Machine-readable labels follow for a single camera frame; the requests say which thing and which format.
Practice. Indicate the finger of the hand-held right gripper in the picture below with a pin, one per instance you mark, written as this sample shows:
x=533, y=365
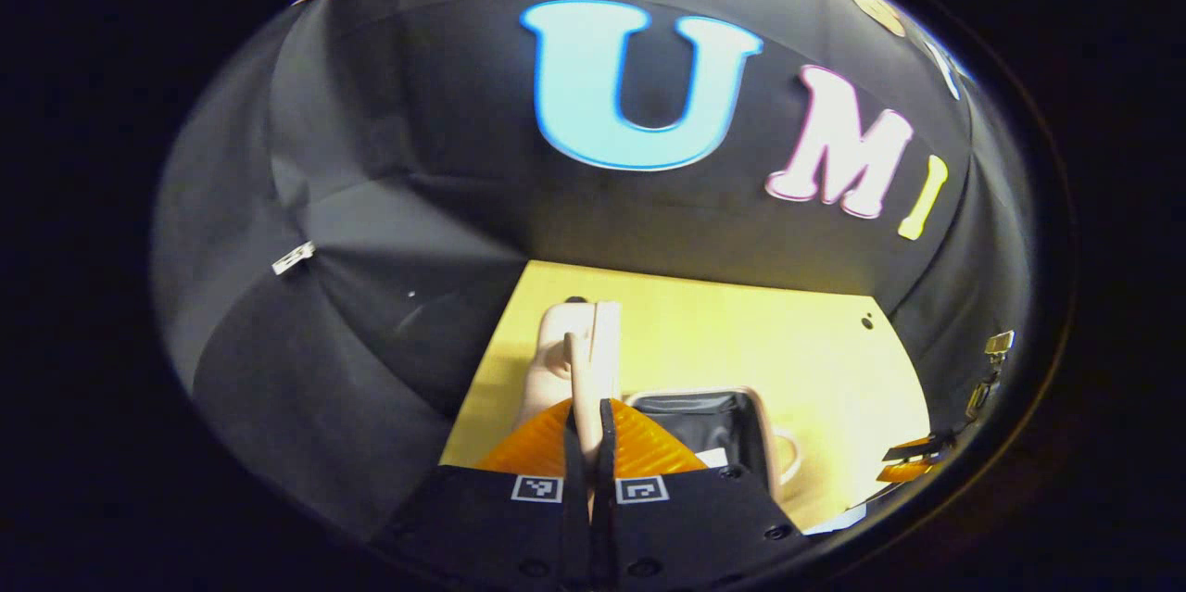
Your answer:
x=899, y=472
x=917, y=448

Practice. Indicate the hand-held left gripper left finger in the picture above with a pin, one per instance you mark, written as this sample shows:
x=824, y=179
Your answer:
x=574, y=518

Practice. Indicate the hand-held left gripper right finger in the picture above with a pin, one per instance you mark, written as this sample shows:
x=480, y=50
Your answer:
x=607, y=527

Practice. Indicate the pink suitcase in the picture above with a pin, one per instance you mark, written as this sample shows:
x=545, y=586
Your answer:
x=593, y=342

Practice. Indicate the black backdrop cloth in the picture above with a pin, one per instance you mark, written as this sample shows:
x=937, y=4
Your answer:
x=417, y=110

